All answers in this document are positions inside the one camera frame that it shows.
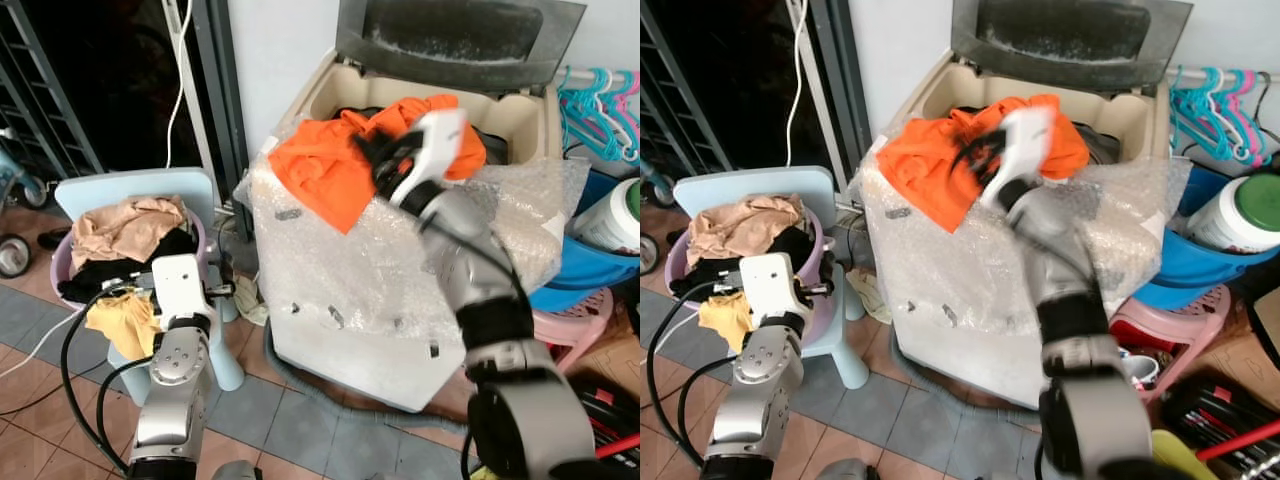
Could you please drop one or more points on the yellow cloth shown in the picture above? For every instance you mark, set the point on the yellow cloth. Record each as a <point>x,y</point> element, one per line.
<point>125,325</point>
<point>728,318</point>

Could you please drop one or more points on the orange cloth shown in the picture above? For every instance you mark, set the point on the orange cloth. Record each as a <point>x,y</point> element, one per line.
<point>925,165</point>
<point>325,170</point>

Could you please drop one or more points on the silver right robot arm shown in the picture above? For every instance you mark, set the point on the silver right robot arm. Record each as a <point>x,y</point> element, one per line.
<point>1085,340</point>
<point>500,330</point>

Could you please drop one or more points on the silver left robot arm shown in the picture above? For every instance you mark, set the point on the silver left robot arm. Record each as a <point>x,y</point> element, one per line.
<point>170,400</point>
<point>752,400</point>

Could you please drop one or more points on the dark clothes in washer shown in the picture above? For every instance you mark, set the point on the dark clothes in washer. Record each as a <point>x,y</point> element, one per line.
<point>495,140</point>
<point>1100,145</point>

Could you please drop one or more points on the beige top-load washing machine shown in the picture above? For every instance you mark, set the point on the beige top-load washing machine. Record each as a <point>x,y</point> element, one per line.
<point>350,340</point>
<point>960,340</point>

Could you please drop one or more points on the teal and pink clothes hangers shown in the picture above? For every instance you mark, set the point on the teal and pink clothes hangers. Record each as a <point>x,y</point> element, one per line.
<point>600,110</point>
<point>1215,110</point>

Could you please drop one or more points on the black cloth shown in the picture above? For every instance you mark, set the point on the black cloth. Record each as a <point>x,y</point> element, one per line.
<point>710,272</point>
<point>105,272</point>

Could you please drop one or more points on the beige cloth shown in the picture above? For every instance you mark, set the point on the beige cloth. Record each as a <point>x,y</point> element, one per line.
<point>745,225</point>
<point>125,228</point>

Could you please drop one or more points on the purple plastic laundry basket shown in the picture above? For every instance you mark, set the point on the purple plastic laundry basket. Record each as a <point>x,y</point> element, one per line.
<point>825,270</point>
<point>60,265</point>

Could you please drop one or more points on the black shoe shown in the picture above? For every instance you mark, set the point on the black shoe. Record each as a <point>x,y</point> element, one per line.
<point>52,239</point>

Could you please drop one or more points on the light blue plastic chair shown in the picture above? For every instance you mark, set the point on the light blue plastic chair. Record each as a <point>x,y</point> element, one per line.
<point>125,185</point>
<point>745,183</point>

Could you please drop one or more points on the pale floor rag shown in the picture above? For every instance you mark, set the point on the pale floor rag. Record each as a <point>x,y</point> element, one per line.
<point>250,300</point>
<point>868,295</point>

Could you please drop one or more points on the clear bubble wrap cover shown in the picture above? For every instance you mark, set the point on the clear bubble wrap cover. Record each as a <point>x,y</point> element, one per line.
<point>340,270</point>
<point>950,270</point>

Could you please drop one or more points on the wheeled trolley with black wheel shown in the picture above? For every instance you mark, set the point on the wheeled trolley with black wheel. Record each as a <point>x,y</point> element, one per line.
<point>14,255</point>

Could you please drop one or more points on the white bottle with green cap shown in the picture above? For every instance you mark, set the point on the white bottle with green cap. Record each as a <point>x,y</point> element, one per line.
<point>612,222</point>
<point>1240,215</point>

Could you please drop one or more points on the dark grey washer lid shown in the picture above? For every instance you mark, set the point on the dark grey washer lid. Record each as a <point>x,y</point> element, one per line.
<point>455,35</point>
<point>1065,35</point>

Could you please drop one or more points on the blue plastic basin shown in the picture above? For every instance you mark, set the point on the blue plastic basin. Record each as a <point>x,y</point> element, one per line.
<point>1185,268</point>
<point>585,270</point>

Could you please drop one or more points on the pink plastic stool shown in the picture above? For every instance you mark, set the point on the pink plastic stool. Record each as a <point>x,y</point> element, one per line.
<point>580,325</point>
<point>1165,325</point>

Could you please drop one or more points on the black and red tool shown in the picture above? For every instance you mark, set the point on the black and red tool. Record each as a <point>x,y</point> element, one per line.
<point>1225,415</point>
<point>610,410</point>

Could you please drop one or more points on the white cup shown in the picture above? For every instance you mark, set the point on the white cup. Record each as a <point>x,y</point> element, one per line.
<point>1140,372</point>

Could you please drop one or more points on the yellow plastic item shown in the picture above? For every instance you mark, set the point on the yellow plastic item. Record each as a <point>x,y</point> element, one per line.
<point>1180,458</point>

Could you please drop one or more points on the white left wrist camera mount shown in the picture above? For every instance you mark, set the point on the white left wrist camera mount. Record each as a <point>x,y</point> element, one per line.
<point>182,285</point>
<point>770,283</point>

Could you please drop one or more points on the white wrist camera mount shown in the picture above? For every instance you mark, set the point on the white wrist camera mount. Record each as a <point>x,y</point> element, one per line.
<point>770,283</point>
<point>432,148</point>
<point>182,285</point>
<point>1022,145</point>

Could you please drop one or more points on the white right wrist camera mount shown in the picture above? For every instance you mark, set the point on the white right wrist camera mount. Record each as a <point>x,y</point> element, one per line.
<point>432,148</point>
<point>1022,145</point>

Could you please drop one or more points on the dark metal door frame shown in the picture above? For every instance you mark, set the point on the dark metal door frame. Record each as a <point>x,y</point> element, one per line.
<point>835,80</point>
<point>215,90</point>

